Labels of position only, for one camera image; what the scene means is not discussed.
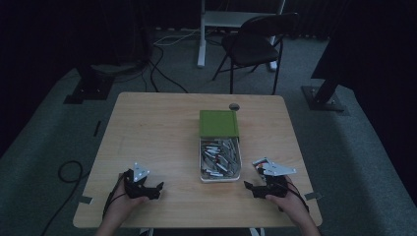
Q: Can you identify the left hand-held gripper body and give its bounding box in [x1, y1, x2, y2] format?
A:
[122, 161, 159, 201]

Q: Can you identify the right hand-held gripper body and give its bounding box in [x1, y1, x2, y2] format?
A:
[251, 156, 298, 200]

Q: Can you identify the white plastic box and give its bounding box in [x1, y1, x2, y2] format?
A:
[198, 136, 243, 184]

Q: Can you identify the green box lid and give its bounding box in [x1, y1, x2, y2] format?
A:
[199, 109, 241, 139]

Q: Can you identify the person's left hand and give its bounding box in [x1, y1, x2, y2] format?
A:
[108, 177, 150, 221]

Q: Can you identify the person's right hand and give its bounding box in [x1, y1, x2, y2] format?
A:
[265, 175, 309, 224]

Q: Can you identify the pile of small metal parts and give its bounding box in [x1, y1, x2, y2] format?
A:
[201, 138, 241, 179]

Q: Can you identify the black folding chair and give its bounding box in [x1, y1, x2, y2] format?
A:
[211, 12, 300, 96]

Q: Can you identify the left hand-held gripper cable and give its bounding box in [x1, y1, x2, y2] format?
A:
[101, 172, 128, 221]

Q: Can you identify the hand-held gripper cable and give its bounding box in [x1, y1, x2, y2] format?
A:
[101, 172, 128, 221]
[278, 179, 311, 213]

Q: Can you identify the right hand-held gripper cable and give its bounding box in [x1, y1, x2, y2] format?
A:
[278, 179, 311, 213]

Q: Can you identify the looped black floor cable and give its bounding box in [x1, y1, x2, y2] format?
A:
[39, 159, 91, 236]

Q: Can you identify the black stand with base plate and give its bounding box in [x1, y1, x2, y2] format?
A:
[63, 63, 116, 105]
[301, 74, 346, 113]

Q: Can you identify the white desk frame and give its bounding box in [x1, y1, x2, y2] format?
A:
[196, 0, 287, 72]

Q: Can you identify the white floor cable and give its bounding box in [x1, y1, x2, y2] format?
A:
[152, 29, 202, 47]

